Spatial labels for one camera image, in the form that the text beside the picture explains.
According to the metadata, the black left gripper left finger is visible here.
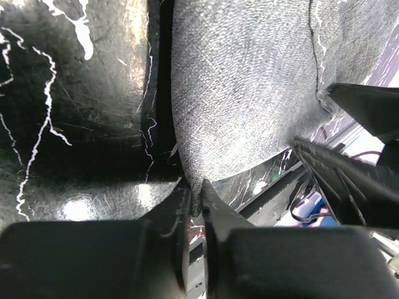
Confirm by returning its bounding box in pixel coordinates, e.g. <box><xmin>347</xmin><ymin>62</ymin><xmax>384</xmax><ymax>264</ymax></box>
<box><xmin>137</xmin><ymin>179</ymin><xmax>191</xmax><ymax>298</ymax></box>

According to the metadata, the grey cloth napkin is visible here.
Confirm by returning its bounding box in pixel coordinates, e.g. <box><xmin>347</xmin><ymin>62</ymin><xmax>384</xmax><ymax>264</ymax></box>
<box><xmin>171</xmin><ymin>1</ymin><xmax>398</xmax><ymax>216</ymax></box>

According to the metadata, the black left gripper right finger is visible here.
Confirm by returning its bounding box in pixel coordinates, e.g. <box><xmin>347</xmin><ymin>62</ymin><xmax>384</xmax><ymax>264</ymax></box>
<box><xmin>201</xmin><ymin>179</ymin><xmax>254</xmax><ymax>298</ymax></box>

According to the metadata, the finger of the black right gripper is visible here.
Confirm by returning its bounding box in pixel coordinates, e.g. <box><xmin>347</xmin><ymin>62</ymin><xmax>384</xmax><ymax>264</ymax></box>
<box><xmin>291</xmin><ymin>138</ymin><xmax>398</xmax><ymax>230</ymax></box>
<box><xmin>327</xmin><ymin>83</ymin><xmax>398</xmax><ymax>143</ymax></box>

